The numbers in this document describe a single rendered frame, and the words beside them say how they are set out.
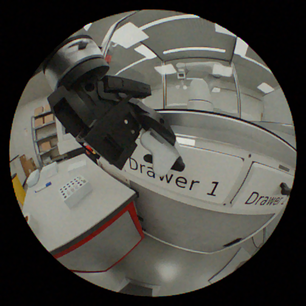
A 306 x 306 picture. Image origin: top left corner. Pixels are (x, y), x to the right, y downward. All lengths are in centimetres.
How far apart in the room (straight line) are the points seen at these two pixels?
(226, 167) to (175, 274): 98
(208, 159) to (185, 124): 7
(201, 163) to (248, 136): 11
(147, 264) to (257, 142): 101
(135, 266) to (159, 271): 21
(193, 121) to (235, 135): 8
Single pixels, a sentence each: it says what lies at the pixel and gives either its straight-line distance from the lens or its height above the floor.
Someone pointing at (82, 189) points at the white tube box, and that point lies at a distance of 33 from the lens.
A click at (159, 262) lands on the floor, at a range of 98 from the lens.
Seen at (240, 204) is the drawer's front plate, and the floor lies 83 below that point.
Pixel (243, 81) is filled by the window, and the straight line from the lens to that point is 22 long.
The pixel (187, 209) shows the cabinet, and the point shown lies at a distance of 29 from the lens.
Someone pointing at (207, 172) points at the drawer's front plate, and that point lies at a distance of 17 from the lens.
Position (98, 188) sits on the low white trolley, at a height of 76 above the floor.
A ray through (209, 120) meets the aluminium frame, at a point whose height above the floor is 98.
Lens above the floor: 97
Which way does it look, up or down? 22 degrees down
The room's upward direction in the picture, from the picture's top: straight up
